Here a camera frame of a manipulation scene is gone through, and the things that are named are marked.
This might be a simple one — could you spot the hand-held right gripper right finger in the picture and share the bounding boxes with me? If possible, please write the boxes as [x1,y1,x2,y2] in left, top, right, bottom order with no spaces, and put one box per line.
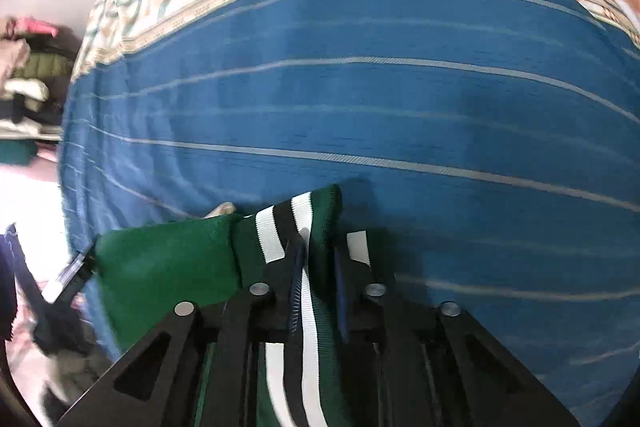
[332,247,582,427]

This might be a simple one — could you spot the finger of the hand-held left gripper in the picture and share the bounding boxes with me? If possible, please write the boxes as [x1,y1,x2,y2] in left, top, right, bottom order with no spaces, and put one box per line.
[42,243,99,309]

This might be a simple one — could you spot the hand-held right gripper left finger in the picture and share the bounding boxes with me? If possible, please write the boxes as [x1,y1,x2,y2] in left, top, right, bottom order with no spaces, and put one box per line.
[55,237,310,427]

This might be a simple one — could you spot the green varsity jacket cream sleeves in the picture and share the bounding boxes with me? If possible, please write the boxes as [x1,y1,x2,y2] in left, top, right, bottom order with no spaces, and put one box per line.
[94,184,397,427]

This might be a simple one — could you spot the pile of clothes on rack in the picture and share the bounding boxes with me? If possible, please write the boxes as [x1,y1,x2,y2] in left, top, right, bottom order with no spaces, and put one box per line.
[0,14,86,164]

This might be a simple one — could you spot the blue and plaid bed sheet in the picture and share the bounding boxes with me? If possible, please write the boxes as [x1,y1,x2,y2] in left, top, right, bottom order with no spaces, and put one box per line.
[57,0,640,427]

